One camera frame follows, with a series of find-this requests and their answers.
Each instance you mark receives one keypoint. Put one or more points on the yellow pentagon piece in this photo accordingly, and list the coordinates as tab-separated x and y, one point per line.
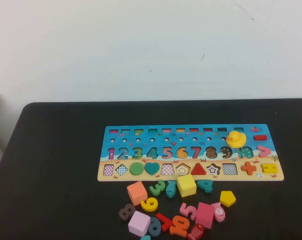
227	198

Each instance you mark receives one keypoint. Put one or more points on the colourful wooden number puzzle board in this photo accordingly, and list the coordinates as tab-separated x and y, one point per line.
151	140

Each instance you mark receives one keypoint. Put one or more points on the teal heart piece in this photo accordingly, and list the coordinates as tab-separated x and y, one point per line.
152	168

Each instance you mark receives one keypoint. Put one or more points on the green circle piece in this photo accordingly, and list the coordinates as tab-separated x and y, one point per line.
137	168

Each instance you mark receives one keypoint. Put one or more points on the green number three piece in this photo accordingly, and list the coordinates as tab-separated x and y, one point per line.
162	185

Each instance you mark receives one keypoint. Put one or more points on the red triangle piece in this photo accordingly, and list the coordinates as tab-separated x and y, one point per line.
198	171

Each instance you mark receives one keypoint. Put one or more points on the teal number four piece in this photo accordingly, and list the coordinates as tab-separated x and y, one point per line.
206	186

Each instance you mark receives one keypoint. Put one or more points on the yellow number six piece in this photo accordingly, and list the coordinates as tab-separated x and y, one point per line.
147	208

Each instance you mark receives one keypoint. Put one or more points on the pink number five piece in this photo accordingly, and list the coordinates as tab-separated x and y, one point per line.
183	208

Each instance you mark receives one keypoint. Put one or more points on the brown number eight piece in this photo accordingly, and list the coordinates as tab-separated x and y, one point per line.
127	212

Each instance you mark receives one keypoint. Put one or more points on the red number seven piece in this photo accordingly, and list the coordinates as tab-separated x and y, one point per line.
166	222

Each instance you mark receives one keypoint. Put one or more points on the grey-blue number nine piece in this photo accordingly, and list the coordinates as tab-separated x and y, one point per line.
150	223

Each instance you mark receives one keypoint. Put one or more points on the orange plus sign piece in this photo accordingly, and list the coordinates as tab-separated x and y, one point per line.
248	168

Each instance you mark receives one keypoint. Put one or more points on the red minus sign piece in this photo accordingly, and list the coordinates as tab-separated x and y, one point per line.
260	137

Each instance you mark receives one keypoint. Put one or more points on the orange number ten piece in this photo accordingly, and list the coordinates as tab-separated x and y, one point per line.
177	231

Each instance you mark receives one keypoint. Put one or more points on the small teal wooden piece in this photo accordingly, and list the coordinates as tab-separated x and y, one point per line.
146	238

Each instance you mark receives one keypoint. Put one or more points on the pink greater-than sign piece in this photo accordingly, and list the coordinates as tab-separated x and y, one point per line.
267	151

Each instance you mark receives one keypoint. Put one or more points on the yellow equals sign piece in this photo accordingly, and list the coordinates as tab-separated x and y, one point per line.
268	165

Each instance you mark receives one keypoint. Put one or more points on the teal wooden fish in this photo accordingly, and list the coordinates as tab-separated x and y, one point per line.
171	190

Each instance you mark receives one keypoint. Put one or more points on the orange wooden cube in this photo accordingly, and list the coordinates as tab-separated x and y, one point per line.
137	192

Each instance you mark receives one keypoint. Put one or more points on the yellow wooden cube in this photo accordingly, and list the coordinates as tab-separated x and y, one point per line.
186	186

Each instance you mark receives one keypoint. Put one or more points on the yellow rubber duck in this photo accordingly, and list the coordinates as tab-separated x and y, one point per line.
234	140

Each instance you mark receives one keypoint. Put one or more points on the lilac wooden cube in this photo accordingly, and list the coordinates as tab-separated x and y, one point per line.
138	222

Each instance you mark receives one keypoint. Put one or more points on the magenta wooden block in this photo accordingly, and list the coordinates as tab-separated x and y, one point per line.
204	215

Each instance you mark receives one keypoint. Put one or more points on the pink wooden fish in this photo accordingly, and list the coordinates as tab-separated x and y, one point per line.
219	212

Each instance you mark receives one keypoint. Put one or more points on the red wooden fish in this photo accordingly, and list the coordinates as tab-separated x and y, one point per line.
196	232

